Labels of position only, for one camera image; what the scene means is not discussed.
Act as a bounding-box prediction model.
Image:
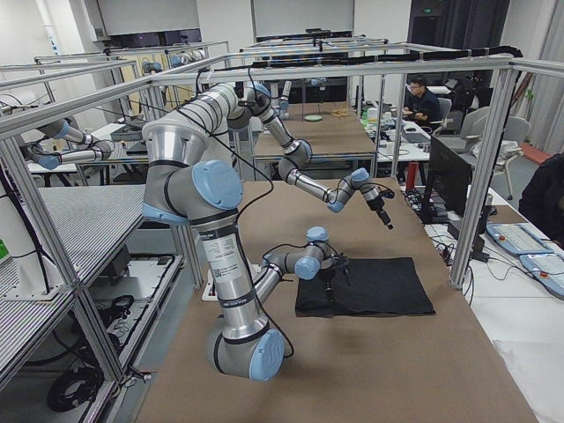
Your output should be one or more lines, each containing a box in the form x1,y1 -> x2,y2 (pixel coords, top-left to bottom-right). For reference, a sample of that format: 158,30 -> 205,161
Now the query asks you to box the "person in black jacket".
518,153 -> 563,248

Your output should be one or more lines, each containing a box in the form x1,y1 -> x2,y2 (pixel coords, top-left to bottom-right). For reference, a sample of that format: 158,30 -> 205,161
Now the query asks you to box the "black printed t-shirt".
295,257 -> 435,317

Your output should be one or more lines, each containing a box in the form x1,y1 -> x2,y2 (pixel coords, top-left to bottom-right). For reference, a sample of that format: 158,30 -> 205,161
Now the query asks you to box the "teach pendant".
486,223 -> 553,256
519,254 -> 564,300

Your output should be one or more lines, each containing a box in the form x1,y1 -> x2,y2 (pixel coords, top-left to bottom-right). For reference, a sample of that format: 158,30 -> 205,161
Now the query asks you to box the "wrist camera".
380,189 -> 395,199

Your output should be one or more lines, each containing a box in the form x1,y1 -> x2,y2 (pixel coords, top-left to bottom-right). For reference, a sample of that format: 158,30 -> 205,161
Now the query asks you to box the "aluminium slatted work table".
1,185 -> 145,385

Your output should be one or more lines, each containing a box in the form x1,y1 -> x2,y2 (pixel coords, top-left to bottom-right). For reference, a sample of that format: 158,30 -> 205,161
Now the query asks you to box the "black computer monitor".
419,137 -> 472,224

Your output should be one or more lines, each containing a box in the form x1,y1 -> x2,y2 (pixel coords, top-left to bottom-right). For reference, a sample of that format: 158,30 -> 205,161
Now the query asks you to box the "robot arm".
142,83 -> 337,381
227,82 -> 393,229

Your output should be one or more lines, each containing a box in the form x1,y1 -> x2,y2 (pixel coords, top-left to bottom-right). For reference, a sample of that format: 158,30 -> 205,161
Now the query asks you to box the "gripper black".
329,255 -> 350,282
367,197 -> 393,230

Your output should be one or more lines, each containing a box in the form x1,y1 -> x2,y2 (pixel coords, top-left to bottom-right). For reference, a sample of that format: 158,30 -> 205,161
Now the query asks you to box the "seated person in background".
404,75 -> 442,130

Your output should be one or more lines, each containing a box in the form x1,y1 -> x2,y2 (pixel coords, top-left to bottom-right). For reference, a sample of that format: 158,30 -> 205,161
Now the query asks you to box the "aluminium frame cage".
1,44 -> 563,386

